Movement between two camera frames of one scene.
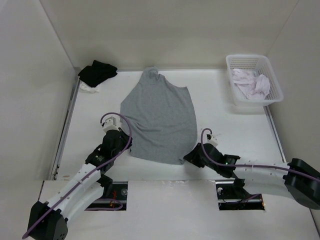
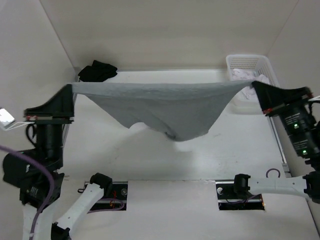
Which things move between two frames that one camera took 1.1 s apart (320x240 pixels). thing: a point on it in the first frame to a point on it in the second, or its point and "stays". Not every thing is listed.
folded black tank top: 99,71 stays
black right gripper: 192,156 to 273,99
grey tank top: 161,118 to 181,110
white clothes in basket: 252,87 stays
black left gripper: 125,138 to 61,104
